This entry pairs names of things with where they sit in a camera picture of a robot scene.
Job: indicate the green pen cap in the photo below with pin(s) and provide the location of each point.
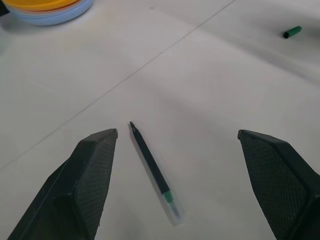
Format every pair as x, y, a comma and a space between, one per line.
292, 32

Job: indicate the black pen with green band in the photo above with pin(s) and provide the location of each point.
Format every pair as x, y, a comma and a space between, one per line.
150, 161

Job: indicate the orange plate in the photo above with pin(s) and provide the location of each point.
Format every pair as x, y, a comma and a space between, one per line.
43, 10

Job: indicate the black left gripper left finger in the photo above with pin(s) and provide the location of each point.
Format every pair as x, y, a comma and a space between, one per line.
75, 185

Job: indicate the stack of coloured plates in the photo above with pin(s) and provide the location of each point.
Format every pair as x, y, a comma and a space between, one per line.
53, 15

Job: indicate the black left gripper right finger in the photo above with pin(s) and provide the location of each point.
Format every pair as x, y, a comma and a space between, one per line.
277, 180

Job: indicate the yellow plate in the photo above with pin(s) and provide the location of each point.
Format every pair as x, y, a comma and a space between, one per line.
37, 3

